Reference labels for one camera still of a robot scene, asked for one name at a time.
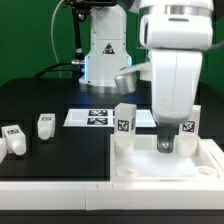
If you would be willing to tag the white square tabletop tray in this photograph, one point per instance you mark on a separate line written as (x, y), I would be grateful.
(147, 164)

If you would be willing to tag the white front barrier wall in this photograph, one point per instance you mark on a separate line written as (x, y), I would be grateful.
(124, 196)

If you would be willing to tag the white left barrier piece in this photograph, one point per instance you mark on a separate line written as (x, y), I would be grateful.
(3, 149)

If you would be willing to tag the white marker sheet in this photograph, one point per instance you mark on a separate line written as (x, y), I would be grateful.
(104, 118)

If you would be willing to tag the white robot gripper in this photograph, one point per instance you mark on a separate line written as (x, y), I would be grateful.
(175, 77)

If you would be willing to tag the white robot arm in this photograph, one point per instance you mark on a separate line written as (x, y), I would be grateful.
(175, 33)

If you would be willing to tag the black camera stand pole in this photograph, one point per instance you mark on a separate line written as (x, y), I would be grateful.
(81, 9)

